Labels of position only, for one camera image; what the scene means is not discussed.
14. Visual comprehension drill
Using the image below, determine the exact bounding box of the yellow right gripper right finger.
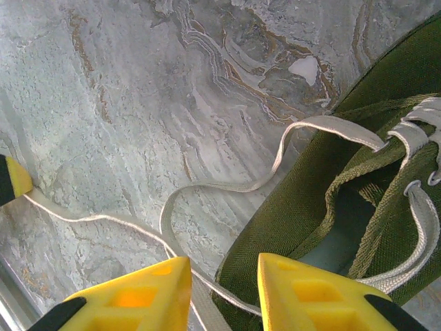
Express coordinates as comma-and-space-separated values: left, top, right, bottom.
257, 252, 431, 331

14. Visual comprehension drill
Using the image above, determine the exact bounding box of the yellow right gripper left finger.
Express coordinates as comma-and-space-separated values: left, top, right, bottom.
32, 256, 193, 331

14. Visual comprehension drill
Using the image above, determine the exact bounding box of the olive green canvas shoe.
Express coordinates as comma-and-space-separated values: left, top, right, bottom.
212, 10, 441, 331

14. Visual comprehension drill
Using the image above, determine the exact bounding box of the white shoelace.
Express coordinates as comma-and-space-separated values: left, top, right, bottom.
23, 97, 441, 331

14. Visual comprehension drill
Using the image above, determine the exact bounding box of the aluminium table edge bar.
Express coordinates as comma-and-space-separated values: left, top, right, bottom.
0, 257, 41, 331

